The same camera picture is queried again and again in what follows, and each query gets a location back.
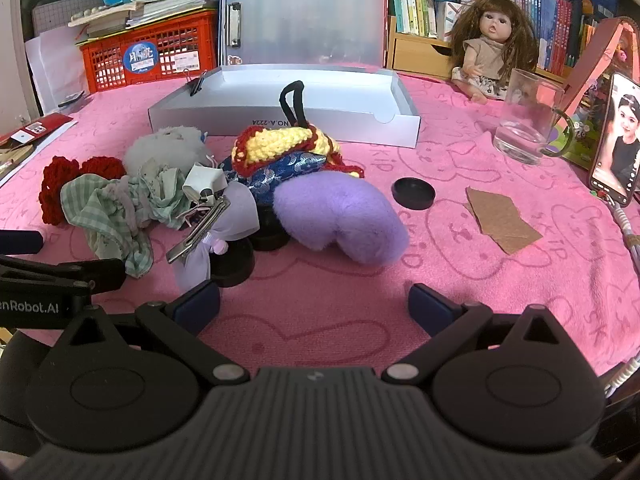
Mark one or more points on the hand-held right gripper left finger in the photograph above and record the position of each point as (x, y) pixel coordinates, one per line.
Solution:
(197, 306)

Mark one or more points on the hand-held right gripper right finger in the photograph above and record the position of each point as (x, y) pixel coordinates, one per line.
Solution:
(430, 306)

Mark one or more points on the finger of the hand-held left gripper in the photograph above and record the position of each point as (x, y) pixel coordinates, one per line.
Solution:
(20, 242)
(75, 274)

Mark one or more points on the green checked cloth scrunchie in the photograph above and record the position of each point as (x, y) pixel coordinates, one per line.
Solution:
(95, 210)

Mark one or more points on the red crochet scrunchie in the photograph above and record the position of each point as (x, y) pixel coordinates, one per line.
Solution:
(55, 185)

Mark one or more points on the silver hair clip white bow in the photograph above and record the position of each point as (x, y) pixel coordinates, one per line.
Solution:
(200, 232)

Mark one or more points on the small white paper tag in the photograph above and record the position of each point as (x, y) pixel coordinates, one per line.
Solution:
(202, 180)

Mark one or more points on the lavender scrunchie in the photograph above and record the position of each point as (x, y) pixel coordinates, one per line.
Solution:
(340, 215)

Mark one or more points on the white fluffy pompom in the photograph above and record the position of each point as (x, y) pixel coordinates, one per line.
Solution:
(160, 152)

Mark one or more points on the blue brocade pouch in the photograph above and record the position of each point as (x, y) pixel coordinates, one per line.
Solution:
(280, 177)

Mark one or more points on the yellow red crochet band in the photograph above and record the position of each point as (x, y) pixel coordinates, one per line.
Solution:
(280, 142)

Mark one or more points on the black hair band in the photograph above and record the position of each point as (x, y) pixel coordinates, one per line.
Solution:
(287, 97)

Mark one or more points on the shallow grey cardboard box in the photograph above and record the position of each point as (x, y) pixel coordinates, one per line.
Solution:
(320, 87)

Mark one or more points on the brown paper piece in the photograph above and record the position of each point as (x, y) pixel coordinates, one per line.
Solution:
(500, 220)

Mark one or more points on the pink printed towel cloth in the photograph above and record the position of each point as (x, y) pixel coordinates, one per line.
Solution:
(310, 310)

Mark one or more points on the red envelope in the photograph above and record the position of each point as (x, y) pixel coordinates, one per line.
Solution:
(35, 127)

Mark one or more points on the small black flat item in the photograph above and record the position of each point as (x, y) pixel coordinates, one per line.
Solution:
(71, 100)

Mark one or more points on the white paper sheet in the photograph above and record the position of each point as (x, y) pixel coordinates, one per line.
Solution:
(55, 65)

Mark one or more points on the red plastic crate blue sticker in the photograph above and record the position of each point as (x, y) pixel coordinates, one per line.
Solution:
(105, 65)

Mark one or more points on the clear glass mug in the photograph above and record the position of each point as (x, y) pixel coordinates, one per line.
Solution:
(525, 110)

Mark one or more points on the black binder clip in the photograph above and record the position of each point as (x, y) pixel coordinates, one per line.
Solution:
(197, 85)

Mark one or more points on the grey grid board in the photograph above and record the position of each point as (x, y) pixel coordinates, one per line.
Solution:
(50, 17)

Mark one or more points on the smartphone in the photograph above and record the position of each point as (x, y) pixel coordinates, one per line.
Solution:
(620, 150)

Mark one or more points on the wooden drawer organiser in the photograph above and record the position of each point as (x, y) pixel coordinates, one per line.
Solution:
(415, 55)

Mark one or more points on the brown-haired baby doll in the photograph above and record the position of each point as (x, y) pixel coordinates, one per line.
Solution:
(487, 50)

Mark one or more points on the white patterned small box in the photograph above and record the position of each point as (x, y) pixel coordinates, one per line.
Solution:
(450, 20)

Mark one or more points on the pink house-shaped stand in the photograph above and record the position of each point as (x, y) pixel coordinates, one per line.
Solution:
(595, 70)

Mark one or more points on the translucent plastic clipboard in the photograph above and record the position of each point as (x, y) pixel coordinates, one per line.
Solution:
(310, 20)

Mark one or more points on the row of thin colourful books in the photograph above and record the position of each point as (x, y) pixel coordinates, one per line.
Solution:
(545, 20)

